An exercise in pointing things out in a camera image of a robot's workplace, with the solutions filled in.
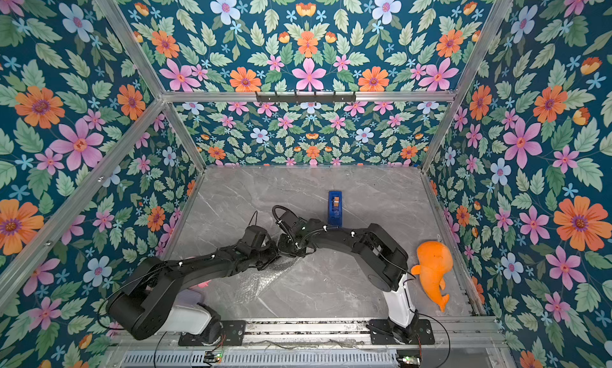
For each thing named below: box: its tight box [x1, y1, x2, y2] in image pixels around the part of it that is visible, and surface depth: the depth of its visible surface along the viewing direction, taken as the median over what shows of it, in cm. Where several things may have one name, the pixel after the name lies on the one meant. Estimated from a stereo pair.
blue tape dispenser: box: [327, 190, 343, 228], surface depth 100 cm
